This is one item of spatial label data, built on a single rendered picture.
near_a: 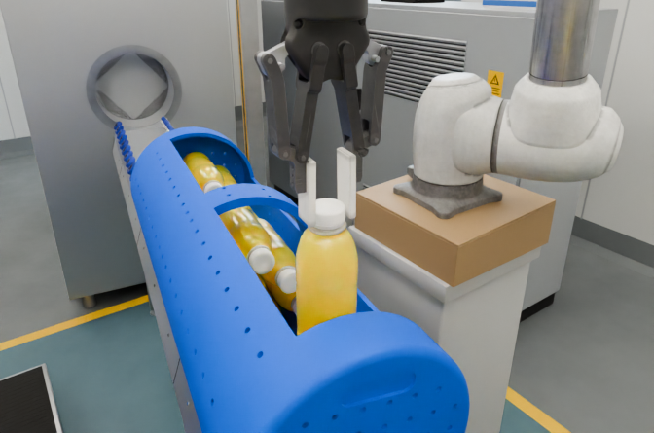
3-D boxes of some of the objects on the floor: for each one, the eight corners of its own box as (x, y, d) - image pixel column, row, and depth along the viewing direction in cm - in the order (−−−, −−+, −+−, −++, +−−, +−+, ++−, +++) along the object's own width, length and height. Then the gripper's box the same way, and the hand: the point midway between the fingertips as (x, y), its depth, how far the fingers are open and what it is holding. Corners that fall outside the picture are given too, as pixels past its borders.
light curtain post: (271, 349, 228) (248, -68, 163) (274, 358, 223) (253, -70, 158) (258, 353, 226) (230, -69, 160) (262, 362, 221) (235, -71, 155)
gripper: (384, -27, 50) (377, 191, 59) (220, -27, 44) (239, 218, 53) (430, -28, 44) (414, 216, 53) (245, -29, 37) (263, 250, 46)
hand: (327, 188), depth 51 cm, fingers closed on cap, 4 cm apart
